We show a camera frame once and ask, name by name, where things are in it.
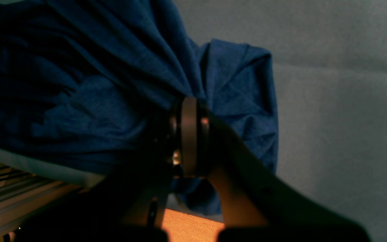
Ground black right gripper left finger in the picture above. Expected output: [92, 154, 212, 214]
[15, 97, 190, 242]

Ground dark blue t-shirt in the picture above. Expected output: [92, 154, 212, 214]
[0, 0, 279, 215]

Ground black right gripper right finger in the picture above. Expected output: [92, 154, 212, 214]
[190, 98, 370, 242]

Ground aluminium table frame rail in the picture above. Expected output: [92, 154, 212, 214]
[0, 161, 88, 242]

